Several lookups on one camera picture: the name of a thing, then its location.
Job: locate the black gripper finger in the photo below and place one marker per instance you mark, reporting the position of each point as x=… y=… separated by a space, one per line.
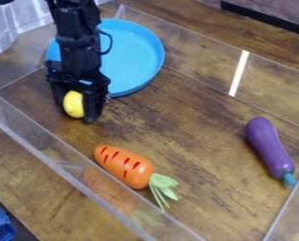
x=61 y=88
x=94 y=100

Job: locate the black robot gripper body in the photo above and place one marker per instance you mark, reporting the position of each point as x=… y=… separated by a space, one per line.
x=77 y=69

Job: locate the yellow toy lemon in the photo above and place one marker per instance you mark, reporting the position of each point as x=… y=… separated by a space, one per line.
x=73 y=104

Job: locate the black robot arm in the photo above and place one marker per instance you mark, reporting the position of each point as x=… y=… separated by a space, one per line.
x=77 y=71

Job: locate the round blue tray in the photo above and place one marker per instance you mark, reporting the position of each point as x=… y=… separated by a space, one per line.
x=131 y=55

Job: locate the white curtain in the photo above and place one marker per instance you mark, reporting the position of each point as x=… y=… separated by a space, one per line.
x=14 y=22

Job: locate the orange toy carrot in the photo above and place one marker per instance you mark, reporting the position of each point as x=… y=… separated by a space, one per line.
x=135 y=171

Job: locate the purple toy eggplant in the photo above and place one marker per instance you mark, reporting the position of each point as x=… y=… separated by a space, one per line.
x=265 y=140

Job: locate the black baseboard strip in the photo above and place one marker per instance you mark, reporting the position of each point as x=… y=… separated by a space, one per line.
x=260 y=16

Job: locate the blue box corner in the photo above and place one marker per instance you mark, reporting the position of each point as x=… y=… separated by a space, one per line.
x=7 y=228

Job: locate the clear acrylic enclosure wall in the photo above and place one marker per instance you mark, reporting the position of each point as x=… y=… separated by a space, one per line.
x=185 y=122

